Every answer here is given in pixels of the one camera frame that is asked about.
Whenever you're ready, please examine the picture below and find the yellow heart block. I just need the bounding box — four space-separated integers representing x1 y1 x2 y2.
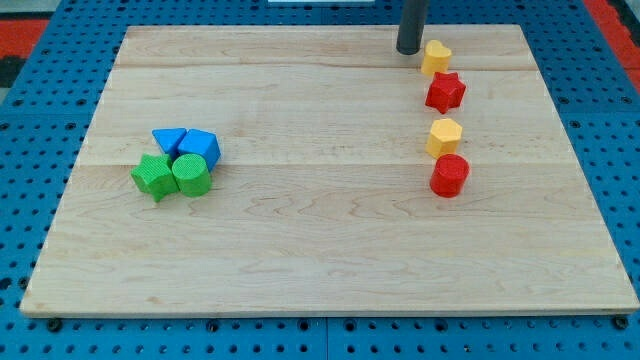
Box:
421 40 452 76

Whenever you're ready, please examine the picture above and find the light wooden board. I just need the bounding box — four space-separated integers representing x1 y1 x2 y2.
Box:
20 25 639 318

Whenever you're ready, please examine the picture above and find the red cylinder block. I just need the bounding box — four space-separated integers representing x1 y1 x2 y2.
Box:
429 154 470 198

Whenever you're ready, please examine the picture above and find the green cylinder block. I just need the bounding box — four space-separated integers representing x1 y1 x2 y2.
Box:
172 154 212 197

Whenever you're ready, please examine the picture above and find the blue cube block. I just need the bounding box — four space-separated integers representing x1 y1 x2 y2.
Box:
178 129 221 172

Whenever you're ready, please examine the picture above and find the yellow hexagon block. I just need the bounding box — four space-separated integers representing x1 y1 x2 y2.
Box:
425 118 463 159

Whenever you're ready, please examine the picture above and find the red star block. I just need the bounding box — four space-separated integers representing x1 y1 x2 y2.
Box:
425 72 466 114

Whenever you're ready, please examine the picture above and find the blue triangle block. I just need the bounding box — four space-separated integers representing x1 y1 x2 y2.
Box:
151 128 187 160

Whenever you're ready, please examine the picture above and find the green star block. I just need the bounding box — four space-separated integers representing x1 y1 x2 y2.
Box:
130 154 179 202

